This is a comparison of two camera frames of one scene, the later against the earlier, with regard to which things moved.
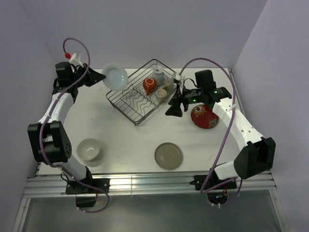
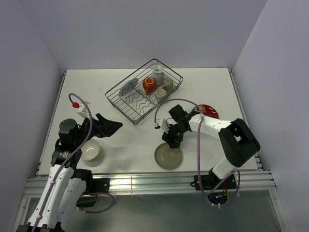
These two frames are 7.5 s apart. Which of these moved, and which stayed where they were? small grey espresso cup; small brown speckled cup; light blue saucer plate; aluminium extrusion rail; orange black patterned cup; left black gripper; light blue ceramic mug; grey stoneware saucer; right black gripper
Moved: light blue saucer plate; right black gripper; left black gripper
Stayed: aluminium extrusion rail; orange black patterned cup; small brown speckled cup; light blue ceramic mug; small grey espresso cup; grey stoneware saucer
